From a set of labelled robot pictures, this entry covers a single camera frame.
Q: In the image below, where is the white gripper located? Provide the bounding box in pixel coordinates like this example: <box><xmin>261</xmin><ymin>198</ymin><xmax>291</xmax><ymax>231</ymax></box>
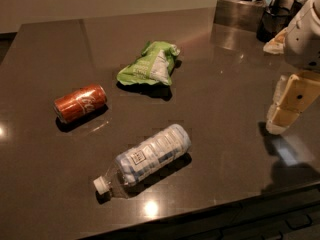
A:
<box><xmin>266</xmin><ymin>23</ymin><xmax>320</xmax><ymax>135</ymax></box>

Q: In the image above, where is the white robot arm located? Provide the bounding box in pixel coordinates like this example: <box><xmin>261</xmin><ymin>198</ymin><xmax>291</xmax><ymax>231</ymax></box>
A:
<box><xmin>266</xmin><ymin>0</ymin><xmax>320</xmax><ymax>135</ymax></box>

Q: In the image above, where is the black mesh cup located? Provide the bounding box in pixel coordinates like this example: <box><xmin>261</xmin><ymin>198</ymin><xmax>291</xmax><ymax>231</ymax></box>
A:
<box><xmin>256</xmin><ymin>6</ymin><xmax>290</xmax><ymax>43</ymax></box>

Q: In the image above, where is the steel dispenser base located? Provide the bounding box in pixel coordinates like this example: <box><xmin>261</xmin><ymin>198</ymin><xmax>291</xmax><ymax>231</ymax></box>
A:
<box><xmin>214</xmin><ymin>0</ymin><xmax>264</xmax><ymax>32</ymax></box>

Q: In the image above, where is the green chip bag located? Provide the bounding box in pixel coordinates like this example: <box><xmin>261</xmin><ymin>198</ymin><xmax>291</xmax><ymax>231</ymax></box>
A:
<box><xmin>116</xmin><ymin>41</ymin><xmax>180</xmax><ymax>86</ymax></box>

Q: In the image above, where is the clear plastic water bottle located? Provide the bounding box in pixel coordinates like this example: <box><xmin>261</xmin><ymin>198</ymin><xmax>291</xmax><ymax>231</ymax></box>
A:
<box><xmin>93</xmin><ymin>124</ymin><xmax>191</xmax><ymax>198</ymax></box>

